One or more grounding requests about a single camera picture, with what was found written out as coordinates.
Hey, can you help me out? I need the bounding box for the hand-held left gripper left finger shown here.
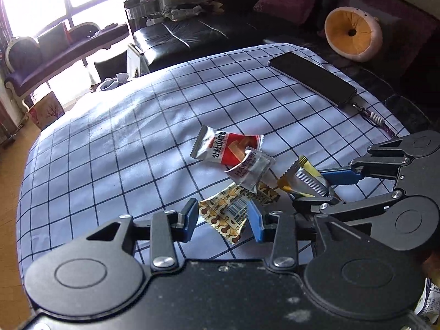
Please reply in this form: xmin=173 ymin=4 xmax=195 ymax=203
xmin=86 ymin=198 xmax=199 ymax=271

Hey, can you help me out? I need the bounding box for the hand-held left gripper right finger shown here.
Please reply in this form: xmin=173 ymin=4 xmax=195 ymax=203
xmin=247 ymin=200 xmax=348 ymax=271

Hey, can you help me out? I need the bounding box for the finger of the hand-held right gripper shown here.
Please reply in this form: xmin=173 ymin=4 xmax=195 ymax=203
xmin=321 ymin=137 xmax=413 ymax=187
xmin=292 ymin=190 xmax=403 ymax=229

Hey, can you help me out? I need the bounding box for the yellow and silver snack packet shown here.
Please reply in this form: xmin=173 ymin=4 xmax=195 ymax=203
xmin=277 ymin=155 xmax=336 ymax=199

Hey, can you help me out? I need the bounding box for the brown patterned snack packet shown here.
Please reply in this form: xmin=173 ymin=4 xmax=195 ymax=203
xmin=199 ymin=180 xmax=281 ymax=244

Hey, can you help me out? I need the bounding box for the silver purple-print snack packet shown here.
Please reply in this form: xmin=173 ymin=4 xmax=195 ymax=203
xmin=224 ymin=147 xmax=276 ymax=195

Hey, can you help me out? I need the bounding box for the red and silver snack packet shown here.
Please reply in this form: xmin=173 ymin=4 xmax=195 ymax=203
xmin=190 ymin=125 xmax=265 ymax=169

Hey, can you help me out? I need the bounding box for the silver blue-print snack packet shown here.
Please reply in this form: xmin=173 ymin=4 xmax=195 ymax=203
xmin=414 ymin=276 xmax=440 ymax=326

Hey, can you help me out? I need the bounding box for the black smartphone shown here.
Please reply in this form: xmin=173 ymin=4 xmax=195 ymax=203
xmin=268 ymin=51 xmax=358 ymax=109

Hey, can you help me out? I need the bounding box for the blue checked tablecloth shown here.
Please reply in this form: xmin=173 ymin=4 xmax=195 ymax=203
xmin=15 ymin=43 xmax=413 ymax=277

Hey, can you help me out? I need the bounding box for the orange round plush cushion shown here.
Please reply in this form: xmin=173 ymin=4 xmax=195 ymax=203
xmin=324 ymin=6 xmax=383 ymax=63

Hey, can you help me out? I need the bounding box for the white grey cloth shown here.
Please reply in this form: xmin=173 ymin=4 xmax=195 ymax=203
xmin=91 ymin=72 xmax=133 ymax=93

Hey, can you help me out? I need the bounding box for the dark purple cushion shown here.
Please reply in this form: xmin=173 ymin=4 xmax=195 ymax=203
xmin=318 ymin=0 xmax=440 ymax=73

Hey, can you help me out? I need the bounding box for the white folded board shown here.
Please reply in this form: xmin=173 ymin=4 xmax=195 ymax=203
xmin=126 ymin=43 xmax=144 ymax=78

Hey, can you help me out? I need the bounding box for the dark stool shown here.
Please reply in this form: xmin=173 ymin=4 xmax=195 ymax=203
xmin=93 ymin=51 xmax=128 ymax=82

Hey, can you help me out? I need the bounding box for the decorated cardboard box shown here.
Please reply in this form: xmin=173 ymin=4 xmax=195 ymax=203
xmin=26 ymin=91 xmax=66 ymax=131

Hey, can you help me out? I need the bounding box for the black leather sofa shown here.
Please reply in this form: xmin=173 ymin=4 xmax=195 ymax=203
xmin=132 ymin=0 xmax=440 ymax=134

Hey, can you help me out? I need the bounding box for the purple chaise longue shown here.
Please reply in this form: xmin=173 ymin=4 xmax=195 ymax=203
xmin=4 ymin=21 xmax=130 ymax=109

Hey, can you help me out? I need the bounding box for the crumpled newspaper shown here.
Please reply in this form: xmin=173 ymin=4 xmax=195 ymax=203
xmin=164 ymin=5 xmax=204 ymax=20

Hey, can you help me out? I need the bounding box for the cluttered metal rack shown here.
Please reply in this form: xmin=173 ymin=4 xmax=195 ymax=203
xmin=122 ymin=0 xmax=166 ymax=30

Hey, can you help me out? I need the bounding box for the window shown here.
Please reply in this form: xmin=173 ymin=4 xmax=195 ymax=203
xmin=0 ymin=0 xmax=125 ymax=47

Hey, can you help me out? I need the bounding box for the purple phone lanyard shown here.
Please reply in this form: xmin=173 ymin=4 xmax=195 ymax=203
xmin=351 ymin=101 xmax=409 ymax=139

